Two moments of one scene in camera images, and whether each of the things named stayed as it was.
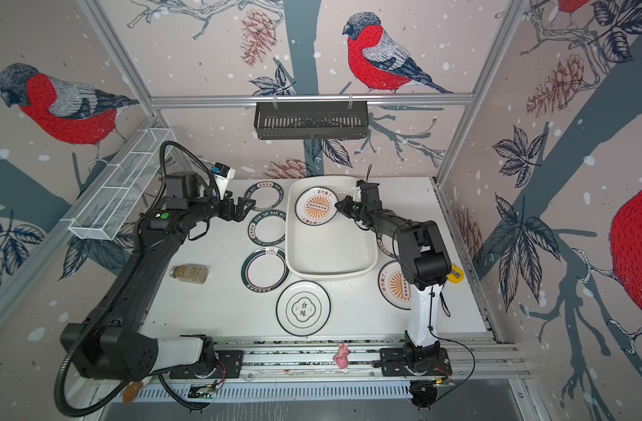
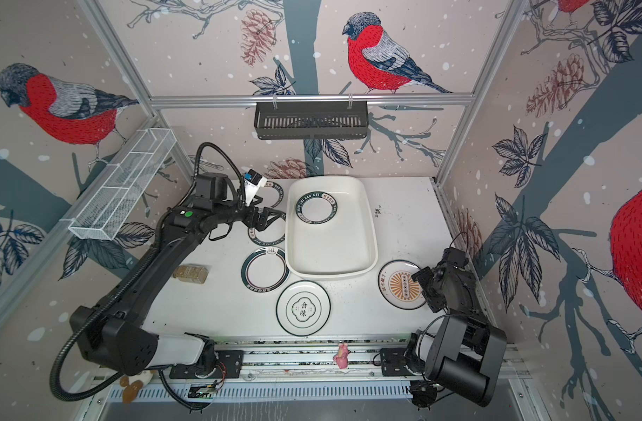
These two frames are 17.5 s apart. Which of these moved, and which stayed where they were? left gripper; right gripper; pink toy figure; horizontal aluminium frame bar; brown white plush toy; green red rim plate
Moved: right gripper; left gripper
Stayed: pink toy figure; green red rim plate; horizontal aluminium frame bar; brown white plush toy
